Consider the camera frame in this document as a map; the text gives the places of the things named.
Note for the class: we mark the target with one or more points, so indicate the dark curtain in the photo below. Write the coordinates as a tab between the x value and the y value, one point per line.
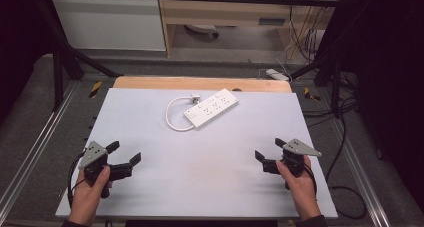
390	70
20	37

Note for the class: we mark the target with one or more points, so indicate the person's right hand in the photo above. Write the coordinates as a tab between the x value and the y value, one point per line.
300	192

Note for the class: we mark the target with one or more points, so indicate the white chair base with caster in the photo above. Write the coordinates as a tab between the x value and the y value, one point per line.
204	29

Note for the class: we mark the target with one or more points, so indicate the white plug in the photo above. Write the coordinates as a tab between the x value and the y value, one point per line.
195	97

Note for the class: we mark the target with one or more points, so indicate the yellow black floor tape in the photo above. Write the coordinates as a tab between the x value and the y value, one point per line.
310	94
95	89

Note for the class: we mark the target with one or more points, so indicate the light wooden desk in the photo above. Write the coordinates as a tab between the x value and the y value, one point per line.
226	13

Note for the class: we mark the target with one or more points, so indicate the small white floor power strip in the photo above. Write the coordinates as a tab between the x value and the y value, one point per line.
276	74

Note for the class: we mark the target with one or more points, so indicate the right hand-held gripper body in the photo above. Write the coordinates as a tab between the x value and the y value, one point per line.
296	153

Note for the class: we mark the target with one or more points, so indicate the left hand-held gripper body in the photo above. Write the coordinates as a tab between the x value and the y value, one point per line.
93	153

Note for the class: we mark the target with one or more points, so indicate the white cabinet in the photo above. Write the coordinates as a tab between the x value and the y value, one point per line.
110	23

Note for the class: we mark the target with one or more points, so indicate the aluminium floor rail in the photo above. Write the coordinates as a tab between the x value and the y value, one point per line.
363	177
36	143

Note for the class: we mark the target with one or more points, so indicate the black metal stand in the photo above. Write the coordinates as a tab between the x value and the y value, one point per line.
335	77
59	73

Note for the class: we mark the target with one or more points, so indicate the person's left hand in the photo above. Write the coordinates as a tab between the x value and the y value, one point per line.
86	195

